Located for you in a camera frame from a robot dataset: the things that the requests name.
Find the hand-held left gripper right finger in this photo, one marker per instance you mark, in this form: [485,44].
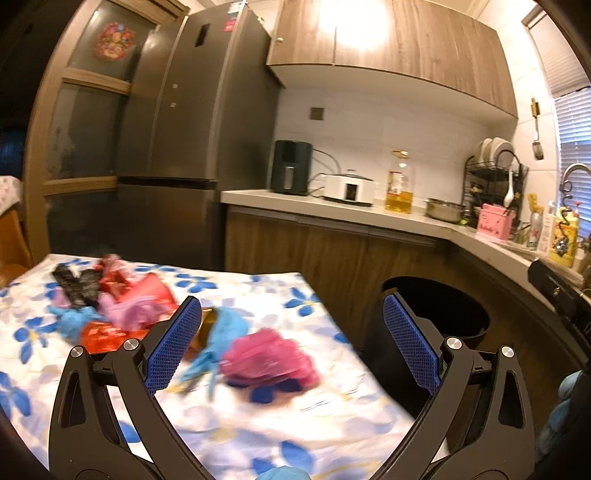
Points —
[411,341]

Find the dark wall socket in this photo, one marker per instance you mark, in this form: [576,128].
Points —
[317,114]

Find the silver drink can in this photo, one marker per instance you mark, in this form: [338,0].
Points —
[534,233]

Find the beige kitchen countertop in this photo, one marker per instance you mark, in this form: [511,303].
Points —
[323,205]

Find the wooden upper cabinets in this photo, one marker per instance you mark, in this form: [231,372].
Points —
[415,46]

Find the black air fryer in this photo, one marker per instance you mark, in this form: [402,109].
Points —
[291,166]

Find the small blue plastic bag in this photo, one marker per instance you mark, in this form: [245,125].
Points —
[74,321]

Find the wooden chair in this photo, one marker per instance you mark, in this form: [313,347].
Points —
[14,244]

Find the white plates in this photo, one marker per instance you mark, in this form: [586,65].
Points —
[496,150]

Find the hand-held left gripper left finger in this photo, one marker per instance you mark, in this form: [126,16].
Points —
[171,346]

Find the round red door decoration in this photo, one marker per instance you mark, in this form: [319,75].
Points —
[115,41]

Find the grey steel refrigerator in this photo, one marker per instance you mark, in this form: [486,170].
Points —
[194,115]

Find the spring neck faucet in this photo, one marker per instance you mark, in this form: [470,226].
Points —
[564,221]

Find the pink utensil holder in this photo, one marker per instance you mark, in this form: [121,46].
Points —
[494,224]

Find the wooden framed glass door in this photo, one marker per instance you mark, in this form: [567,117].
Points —
[92,79]

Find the stainless steel pot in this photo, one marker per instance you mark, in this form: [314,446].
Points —
[443,210]

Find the window blind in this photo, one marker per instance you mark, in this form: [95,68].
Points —
[572,124]

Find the light blue fleece clothing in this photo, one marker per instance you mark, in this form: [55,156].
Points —
[572,415]

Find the yellow dish soap bottle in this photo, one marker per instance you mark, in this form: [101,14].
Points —
[570,230]

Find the black plastic wrapper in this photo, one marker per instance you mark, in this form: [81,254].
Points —
[90,284]
[67,281]

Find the brown container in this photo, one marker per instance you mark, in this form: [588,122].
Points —
[207,330]

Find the white blue floral tablecloth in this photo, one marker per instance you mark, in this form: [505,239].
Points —
[277,429]

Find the yellow brush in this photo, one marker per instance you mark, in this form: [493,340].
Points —
[533,203]

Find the hanging metal spatula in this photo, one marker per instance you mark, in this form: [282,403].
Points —
[538,150]

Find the pink plastic bag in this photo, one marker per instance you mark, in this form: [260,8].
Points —
[268,357]

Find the metal kitchen faucet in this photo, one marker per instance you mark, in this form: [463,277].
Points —
[572,168]

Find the white ladle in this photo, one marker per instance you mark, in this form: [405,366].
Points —
[509,196]

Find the white dotted cloth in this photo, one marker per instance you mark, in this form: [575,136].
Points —
[9,191]

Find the lilac plastic bag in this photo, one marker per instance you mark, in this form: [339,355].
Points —
[134,311]

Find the cooking oil bottle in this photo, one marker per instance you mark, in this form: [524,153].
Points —
[399,194]

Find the white plastic bottle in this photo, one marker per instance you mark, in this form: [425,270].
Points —
[547,230]

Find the black trash bin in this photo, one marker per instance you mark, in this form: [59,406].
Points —
[461,314]

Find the wooden base cabinets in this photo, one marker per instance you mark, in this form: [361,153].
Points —
[300,249]

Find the red instant noodle cup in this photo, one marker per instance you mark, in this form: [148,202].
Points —
[147,290]

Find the red orange foil wrapper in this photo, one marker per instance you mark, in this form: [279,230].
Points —
[99,334]

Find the red snack wrapper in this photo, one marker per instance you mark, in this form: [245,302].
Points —
[111,272]

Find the white electric cooker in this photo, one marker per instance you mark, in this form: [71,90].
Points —
[348,189]

